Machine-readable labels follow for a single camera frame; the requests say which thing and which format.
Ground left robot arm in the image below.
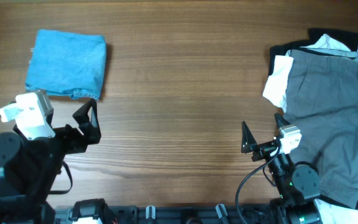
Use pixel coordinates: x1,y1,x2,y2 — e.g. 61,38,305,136
0,99,101,223

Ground light blue denim jeans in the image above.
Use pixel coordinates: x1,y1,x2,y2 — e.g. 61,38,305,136
25,29,107,100

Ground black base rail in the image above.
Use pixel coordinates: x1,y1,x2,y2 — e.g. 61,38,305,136
54,203,279,224

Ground white cloth garment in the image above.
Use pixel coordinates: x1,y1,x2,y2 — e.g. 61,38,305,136
262,34,358,111

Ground black cloth garment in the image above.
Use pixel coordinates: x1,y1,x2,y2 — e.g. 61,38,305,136
263,28,358,210

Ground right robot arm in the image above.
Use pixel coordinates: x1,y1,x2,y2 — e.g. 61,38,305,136
235,113,322,224

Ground grey cloth garment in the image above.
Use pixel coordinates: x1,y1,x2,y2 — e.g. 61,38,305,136
284,50,358,210

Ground right black camera cable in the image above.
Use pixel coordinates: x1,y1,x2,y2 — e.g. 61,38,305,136
235,146,282,224

